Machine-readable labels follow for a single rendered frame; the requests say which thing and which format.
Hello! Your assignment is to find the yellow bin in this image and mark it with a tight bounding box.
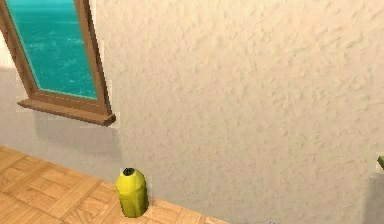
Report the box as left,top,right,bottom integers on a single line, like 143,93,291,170
115,167,150,219

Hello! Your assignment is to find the brown framed window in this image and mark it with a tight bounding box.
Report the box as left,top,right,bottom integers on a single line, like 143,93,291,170
0,0,117,127

